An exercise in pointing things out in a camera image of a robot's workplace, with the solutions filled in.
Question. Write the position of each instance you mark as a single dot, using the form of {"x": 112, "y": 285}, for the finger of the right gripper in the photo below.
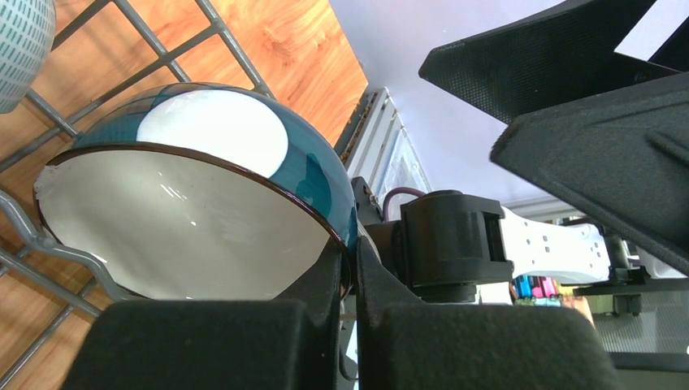
{"x": 559, "y": 55}
{"x": 620, "y": 157}

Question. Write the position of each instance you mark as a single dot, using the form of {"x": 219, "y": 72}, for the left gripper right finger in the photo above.
{"x": 406, "y": 343}

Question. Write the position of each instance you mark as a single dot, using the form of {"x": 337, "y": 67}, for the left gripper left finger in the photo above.
{"x": 289, "y": 342}

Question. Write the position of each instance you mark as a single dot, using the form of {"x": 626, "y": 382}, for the teal white dotted bowl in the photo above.
{"x": 263, "y": 193}

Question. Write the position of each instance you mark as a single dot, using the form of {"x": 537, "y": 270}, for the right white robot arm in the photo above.
{"x": 576, "y": 255}

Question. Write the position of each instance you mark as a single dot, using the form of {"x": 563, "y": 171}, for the light blue striped bowl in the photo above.
{"x": 27, "y": 35}

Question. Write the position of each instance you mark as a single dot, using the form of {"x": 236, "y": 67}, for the grey wire dish rack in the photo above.
{"x": 75, "y": 197}

